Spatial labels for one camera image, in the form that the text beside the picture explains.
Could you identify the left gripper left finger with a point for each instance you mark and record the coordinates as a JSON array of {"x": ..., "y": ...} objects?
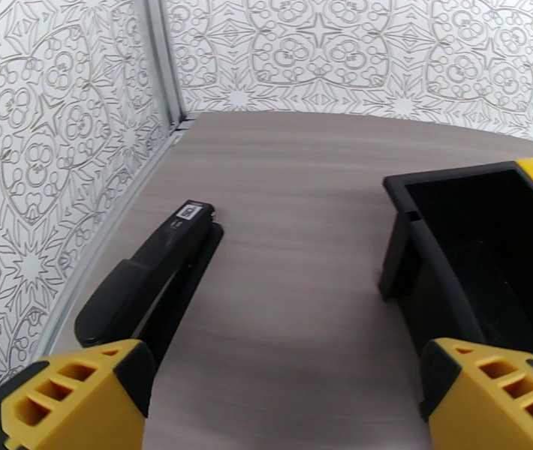
[{"x": 74, "y": 406}]

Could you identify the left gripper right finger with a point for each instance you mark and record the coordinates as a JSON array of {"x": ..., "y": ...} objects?
[{"x": 482, "y": 406}]

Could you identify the black plastic bin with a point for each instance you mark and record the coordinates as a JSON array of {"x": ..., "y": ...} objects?
[{"x": 430, "y": 280}]

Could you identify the black stapler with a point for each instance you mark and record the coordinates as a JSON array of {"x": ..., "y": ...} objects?
[{"x": 154, "y": 270}]

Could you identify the aluminium table edge rail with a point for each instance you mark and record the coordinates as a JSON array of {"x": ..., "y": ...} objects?
[{"x": 89, "y": 275}]

